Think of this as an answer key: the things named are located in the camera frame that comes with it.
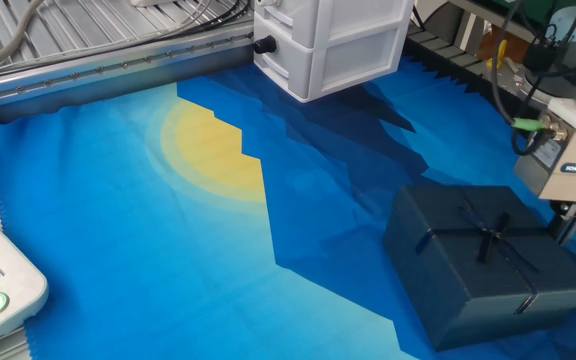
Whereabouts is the black cable with green connector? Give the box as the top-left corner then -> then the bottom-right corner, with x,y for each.
490,0 -> 569,157

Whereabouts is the grey corrugated hose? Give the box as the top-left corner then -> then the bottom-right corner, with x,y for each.
0,0 -> 47,82

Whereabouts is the navy ribboned gift box casing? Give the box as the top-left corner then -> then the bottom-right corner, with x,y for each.
381,184 -> 576,346

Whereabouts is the aluminium table edge rail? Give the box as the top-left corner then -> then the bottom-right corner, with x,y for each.
0,22 -> 257,125

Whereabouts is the black cable bundle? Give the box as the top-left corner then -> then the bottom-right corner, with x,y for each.
517,0 -> 576,81

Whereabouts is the grey Schunk gripper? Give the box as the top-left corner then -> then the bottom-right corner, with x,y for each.
512,130 -> 576,246

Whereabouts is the yellow plastic clip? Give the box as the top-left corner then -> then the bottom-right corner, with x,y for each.
485,39 -> 509,71

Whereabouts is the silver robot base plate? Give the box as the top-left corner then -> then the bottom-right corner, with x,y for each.
482,59 -> 554,119

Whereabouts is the white plastic drawer unit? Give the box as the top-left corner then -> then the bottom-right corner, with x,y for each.
252,0 -> 416,104

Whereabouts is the blue mountain print tablecloth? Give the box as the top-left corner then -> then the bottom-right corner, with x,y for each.
0,54 -> 576,360

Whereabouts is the black round knob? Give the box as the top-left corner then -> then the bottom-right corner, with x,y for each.
252,34 -> 279,56

